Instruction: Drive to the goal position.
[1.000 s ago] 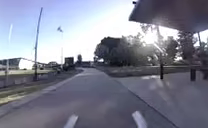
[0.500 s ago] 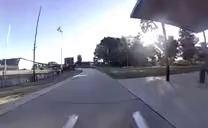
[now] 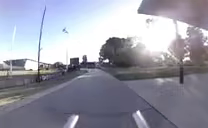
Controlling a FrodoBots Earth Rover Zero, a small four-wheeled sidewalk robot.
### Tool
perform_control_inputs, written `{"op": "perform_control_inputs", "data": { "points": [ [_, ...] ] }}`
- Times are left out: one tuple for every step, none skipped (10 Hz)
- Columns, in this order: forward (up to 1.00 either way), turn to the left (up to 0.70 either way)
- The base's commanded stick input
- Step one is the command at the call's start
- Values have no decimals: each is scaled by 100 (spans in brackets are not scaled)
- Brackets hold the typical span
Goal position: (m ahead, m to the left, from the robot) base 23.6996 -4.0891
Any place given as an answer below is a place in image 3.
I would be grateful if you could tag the clump of dark trees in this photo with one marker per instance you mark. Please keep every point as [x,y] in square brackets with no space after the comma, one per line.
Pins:
[123,51]

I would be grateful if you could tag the dark vehicle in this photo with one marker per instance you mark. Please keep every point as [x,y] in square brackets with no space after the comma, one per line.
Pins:
[74,62]

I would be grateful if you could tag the grey asphalt path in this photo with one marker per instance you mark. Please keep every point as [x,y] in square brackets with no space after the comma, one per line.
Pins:
[98,96]

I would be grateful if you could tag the street lamp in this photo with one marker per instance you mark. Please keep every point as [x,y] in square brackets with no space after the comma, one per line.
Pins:
[66,50]

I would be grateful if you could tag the grass field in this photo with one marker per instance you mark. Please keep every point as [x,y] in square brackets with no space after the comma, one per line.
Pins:
[148,71]

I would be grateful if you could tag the robot's own part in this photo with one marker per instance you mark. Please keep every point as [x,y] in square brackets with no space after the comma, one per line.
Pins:
[140,120]
[71,121]

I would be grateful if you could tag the tall dark lamp pole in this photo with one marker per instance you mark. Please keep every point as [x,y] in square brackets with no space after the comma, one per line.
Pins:
[39,50]

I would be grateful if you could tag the white building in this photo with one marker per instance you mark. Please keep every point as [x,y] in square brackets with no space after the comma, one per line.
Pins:
[23,64]

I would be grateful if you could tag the row of trees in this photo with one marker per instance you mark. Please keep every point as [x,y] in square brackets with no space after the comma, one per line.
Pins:
[195,46]

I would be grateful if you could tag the pale pole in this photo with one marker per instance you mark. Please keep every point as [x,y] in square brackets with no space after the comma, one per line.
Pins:
[11,56]

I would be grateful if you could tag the brown roofed shelter, dark posts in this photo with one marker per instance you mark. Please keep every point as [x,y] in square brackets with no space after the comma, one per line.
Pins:
[192,11]

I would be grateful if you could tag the low wall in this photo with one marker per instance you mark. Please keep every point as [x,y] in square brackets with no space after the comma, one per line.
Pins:
[15,82]

